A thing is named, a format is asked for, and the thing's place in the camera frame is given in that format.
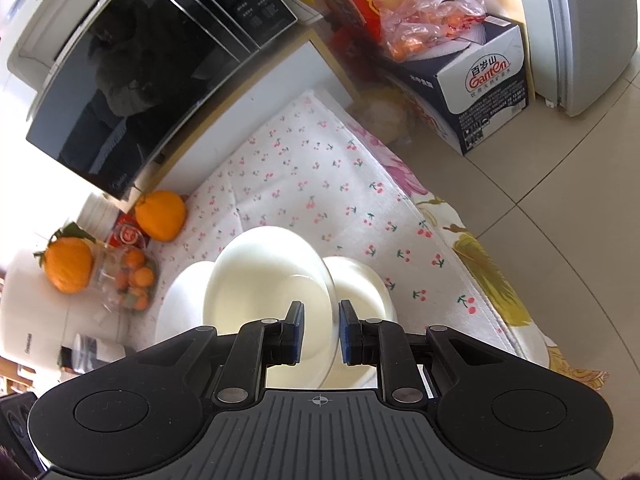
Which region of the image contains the grey refrigerator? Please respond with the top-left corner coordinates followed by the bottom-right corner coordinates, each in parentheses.
top-left (537, 0), bottom-right (640, 119)

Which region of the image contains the plastic bag of oranges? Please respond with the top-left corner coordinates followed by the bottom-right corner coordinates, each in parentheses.
top-left (379, 0), bottom-right (489, 62)

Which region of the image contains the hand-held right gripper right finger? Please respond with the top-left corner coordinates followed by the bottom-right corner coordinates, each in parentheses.
top-left (338, 299), bottom-right (507, 405)

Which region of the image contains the clear container of small oranges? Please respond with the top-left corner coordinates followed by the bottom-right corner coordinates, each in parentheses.
top-left (94, 247), bottom-right (159, 314)

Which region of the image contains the white printer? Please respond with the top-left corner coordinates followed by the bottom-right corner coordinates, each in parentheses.
top-left (0, 0), bottom-right (152, 92)

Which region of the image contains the large orange with leaves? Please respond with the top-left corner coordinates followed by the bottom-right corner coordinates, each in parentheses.
top-left (33, 229), bottom-right (96, 295)

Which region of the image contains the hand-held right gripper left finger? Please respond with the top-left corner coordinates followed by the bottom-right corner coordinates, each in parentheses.
top-left (134, 300), bottom-right (306, 406)

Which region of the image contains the dark water carton box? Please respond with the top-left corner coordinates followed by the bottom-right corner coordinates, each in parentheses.
top-left (389, 14), bottom-right (532, 157)

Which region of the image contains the stack of paper cups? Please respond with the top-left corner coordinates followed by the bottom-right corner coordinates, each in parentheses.
top-left (74, 194), bottom-right (126, 242)

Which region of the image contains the black microwave oven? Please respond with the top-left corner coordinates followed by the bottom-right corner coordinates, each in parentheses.
top-left (25, 0), bottom-right (301, 202)

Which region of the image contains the cherry print tablecloth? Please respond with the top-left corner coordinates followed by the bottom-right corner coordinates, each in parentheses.
top-left (134, 89), bottom-right (552, 392)

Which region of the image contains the dark glass jar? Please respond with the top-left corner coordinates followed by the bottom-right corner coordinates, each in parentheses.
top-left (59, 332), bottom-right (126, 376)

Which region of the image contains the cream flared bowl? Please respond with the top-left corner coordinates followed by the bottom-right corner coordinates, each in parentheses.
top-left (202, 226), bottom-right (336, 390)
top-left (322, 256), bottom-right (400, 391)

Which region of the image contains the white straight-sided bowl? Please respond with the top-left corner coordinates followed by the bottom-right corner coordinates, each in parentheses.
top-left (156, 262), bottom-right (224, 357)

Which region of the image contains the white kitchen appliance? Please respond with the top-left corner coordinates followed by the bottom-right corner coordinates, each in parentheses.
top-left (0, 247), bottom-right (127, 377)

